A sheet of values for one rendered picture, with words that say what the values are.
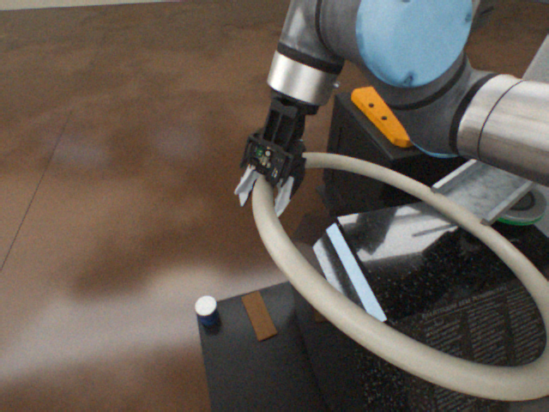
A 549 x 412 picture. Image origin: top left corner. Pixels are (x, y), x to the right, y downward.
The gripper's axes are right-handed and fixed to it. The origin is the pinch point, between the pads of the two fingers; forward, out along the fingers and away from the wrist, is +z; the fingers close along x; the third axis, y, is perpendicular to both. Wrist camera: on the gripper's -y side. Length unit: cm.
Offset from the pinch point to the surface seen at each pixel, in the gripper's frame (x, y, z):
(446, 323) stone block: 51, -23, 22
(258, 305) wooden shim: 3, -70, 100
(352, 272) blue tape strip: 25.6, -28.2, 24.4
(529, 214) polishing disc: 65, -55, -3
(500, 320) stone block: 65, -31, 20
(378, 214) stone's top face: 27, -48, 14
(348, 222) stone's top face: 19.5, -41.8, 17.9
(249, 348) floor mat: 8, -51, 108
